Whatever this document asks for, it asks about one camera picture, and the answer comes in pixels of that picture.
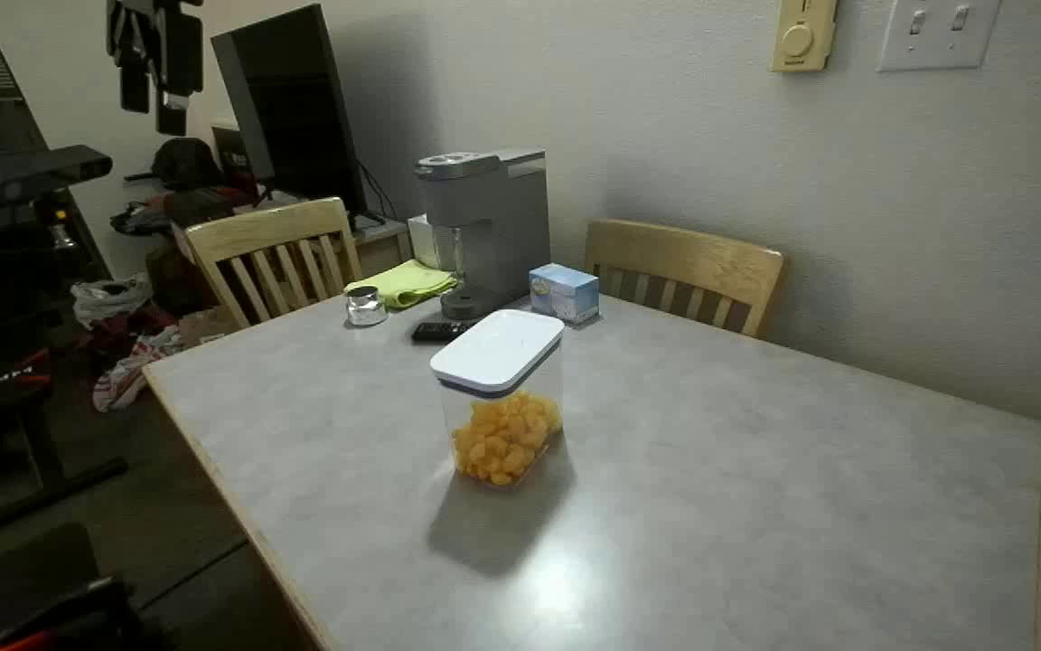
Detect white container lid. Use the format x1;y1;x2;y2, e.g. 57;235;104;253
426;307;567;400

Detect clear plastic container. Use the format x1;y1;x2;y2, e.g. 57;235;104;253
437;350;569;490

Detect clear container with yellow snacks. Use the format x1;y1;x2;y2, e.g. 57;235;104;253
448;391;567;490

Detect small blue white box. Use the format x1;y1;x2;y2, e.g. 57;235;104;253
526;261;603;328

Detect black remote control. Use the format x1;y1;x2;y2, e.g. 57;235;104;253
409;314;472;346

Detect grey coffee maker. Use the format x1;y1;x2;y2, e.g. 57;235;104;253
413;145;551;326

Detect lime green cloth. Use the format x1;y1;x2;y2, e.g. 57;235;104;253
343;258;460;314

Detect light wooden chair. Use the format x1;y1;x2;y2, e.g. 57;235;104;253
181;195;366;331
583;212;789;340

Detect black flat screen television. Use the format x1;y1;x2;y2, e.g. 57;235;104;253
210;0;368;219

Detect clothes pile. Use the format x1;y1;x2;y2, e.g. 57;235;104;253
86;302;230;416

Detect dark hanging clothes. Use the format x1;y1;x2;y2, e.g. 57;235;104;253
104;0;204;137

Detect black metal stand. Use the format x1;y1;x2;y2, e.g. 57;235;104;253
0;191;133;535

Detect black red bag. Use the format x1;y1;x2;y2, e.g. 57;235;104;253
0;575;154;651

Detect black bar camera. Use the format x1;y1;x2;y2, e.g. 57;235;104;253
0;139;116;199

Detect white light switch plate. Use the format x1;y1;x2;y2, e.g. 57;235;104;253
879;0;1004;73

